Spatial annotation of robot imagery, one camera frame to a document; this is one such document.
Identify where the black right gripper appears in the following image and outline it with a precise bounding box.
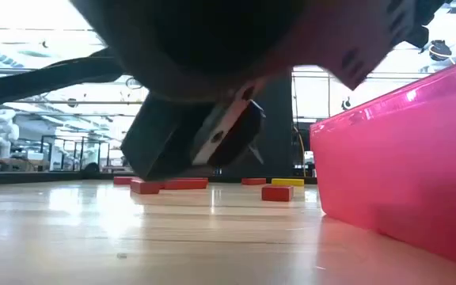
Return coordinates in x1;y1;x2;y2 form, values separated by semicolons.
69;0;415;182

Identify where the yellow wooden block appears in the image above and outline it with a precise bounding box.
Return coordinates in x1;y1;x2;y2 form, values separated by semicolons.
271;178;306;188

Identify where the black partition panel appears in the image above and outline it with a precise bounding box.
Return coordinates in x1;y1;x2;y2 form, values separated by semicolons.
227;70;295;179

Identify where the black cabinet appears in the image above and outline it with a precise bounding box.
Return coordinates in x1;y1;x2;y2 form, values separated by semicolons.
292;122;313;177

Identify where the black metal rack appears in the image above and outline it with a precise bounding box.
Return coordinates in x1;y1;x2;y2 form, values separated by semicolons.
40;134;111;172

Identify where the wooden workbench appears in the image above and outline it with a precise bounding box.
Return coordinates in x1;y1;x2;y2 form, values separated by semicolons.
0;156;51;173

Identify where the red plastic bin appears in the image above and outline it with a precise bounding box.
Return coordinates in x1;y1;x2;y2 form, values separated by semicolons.
310;54;456;271

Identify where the black hanging cable loop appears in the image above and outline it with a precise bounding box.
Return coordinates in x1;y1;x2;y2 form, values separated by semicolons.
124;76;145;91

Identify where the yellow power cable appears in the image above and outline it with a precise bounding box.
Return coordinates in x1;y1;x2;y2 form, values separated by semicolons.
293;125;306;175

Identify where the black aluminium table frame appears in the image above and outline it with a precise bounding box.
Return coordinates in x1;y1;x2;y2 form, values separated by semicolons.
0;170;318;187

